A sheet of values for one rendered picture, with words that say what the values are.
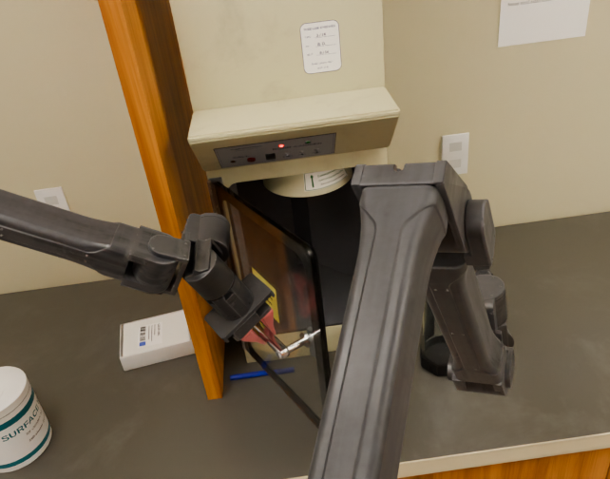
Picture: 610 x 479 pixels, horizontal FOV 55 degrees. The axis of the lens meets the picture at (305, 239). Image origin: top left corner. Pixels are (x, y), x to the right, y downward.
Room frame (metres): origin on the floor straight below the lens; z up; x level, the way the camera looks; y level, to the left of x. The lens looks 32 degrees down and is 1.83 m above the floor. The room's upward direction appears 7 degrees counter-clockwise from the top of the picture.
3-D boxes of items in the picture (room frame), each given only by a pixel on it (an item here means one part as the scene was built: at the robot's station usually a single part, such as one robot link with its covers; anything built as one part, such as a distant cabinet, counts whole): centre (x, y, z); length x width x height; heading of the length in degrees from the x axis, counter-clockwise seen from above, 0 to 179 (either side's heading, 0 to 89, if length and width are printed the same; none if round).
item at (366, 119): (0.88, 0.00, 1.46); 0.32 x 0.12 x 0.10; 91
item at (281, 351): (0.72, 0.06, 1.20); 0.10 x 0.05 x 0.03; 31
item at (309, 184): (1.04, -0.02, 1.34); 0.18 x 0.18 x 0.05
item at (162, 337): (1.03, 0.36, 0.96); 0.16 x 0.12 x 0.04; 101
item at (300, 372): (0.79, 0.07, 1.19); 0.30 x 0.01 x 0.40; 31
